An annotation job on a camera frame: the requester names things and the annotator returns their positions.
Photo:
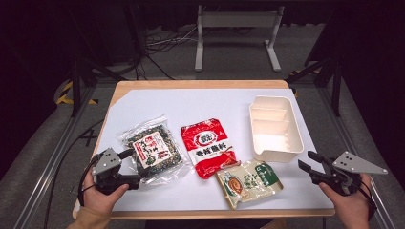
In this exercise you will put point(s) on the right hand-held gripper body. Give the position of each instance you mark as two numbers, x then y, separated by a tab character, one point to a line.
353	165

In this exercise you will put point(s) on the person's right hand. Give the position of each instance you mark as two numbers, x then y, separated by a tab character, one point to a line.
351	208

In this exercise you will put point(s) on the beige and green packet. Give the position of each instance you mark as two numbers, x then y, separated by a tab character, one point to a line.
248	184

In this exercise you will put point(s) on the cream plastic divided box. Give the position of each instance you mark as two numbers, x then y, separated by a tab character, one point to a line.
275	143

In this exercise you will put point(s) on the red seasoning packet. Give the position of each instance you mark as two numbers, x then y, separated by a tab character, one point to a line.
208	149

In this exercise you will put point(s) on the white metal stand frame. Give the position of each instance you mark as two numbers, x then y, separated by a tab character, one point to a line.
237	19

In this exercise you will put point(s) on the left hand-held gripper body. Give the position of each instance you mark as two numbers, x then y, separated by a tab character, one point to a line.
106	160

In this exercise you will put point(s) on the black metal stand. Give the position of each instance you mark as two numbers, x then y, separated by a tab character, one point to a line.
76	89
336	86

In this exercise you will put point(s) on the white table mat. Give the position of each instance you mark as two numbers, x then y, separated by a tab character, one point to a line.
210	105

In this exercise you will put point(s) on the clear bag of dried seaweed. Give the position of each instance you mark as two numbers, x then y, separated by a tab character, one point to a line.
156	149

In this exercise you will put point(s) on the person's left hand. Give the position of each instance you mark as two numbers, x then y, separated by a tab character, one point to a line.
100	198

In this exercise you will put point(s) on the yellow and black hazard tape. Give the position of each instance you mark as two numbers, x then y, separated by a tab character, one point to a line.
65	95

